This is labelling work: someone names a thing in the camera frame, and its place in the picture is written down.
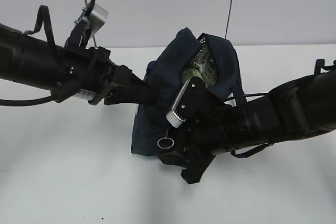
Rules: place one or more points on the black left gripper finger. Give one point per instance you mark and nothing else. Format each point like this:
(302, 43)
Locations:
(137, 91)

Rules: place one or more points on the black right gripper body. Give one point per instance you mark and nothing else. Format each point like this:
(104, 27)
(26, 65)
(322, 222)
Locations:
(193, 149)

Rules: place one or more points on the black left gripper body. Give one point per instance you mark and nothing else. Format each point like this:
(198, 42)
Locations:
(89, 74)

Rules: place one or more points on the dark blue zippered lunch bag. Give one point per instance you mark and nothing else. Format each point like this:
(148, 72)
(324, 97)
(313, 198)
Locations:
(165, 74)

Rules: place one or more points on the pale green lidded food container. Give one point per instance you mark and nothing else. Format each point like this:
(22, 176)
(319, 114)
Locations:
(190, 72)

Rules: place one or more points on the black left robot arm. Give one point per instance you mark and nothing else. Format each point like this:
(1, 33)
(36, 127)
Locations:
(30, 61)

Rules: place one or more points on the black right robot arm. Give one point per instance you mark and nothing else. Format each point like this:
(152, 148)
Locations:
(296, 110)

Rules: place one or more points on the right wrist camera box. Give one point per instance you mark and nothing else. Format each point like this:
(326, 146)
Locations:
(192, 97)

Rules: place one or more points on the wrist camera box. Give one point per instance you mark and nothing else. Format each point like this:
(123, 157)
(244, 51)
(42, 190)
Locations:
(192, 97)
(94, 15)

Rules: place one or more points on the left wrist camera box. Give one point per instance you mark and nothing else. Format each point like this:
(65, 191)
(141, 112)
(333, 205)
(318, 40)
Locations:
(94, 15)

